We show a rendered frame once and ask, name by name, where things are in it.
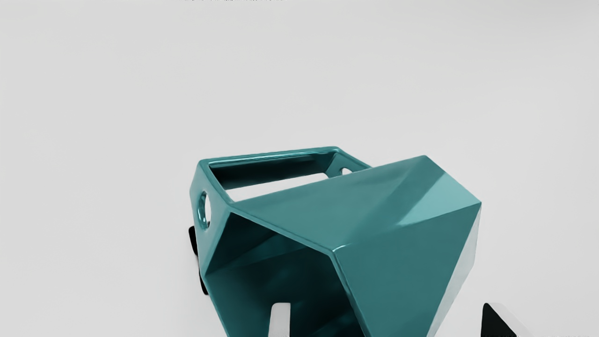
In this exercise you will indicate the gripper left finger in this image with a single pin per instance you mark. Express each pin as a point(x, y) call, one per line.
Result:
point(280, 320)

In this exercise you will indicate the teal faceted mug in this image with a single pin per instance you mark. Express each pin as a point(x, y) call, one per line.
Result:
point(374, 234)

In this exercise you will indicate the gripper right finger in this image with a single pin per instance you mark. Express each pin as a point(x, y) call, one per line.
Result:
point(498, 323)

